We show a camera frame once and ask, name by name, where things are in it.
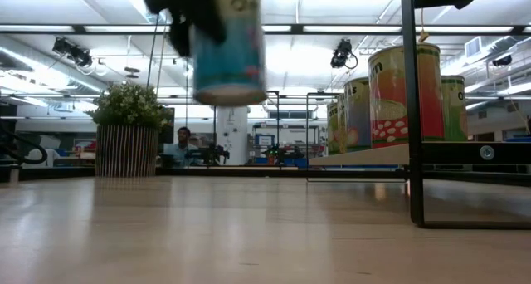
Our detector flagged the Cherries tin can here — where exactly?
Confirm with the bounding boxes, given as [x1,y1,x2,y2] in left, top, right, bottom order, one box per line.
[191,0,269,108]

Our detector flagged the Oranges tin can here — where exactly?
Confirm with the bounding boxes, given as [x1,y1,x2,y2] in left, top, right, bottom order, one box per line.
[440,75,469,143]

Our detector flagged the Corn tin can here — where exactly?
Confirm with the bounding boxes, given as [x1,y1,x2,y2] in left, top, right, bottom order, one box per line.
[367,42,446,149]

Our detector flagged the Peaches tin can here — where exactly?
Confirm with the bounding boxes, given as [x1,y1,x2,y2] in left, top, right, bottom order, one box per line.
[343,76,373,152]

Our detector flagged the white ceiling vent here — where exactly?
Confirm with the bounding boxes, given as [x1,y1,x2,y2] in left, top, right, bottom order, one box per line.
[464,35,484,59]

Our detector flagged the green plant in ribbed pot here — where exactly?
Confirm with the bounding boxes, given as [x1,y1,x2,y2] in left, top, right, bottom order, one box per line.
[85,81,174,179]

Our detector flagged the person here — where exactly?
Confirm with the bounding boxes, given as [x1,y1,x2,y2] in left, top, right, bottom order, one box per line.
[163,125,200,168]

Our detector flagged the black ceiling device cluster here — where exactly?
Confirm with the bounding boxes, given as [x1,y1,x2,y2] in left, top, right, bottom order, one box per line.
[51,37,95,68]

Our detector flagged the black ceiling device with cable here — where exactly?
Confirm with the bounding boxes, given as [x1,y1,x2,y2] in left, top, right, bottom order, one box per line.
[330,37,359,71]

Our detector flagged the wooden shelf with black frame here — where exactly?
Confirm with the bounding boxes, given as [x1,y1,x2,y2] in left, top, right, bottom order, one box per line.
[306,0,531,230]

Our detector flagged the black aluminium table frame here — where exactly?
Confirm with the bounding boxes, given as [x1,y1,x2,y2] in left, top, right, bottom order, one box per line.
[0,164,531,189]

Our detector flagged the thick black cable loop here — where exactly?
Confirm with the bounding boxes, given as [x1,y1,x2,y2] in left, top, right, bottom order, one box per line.
[0,124,49,167]

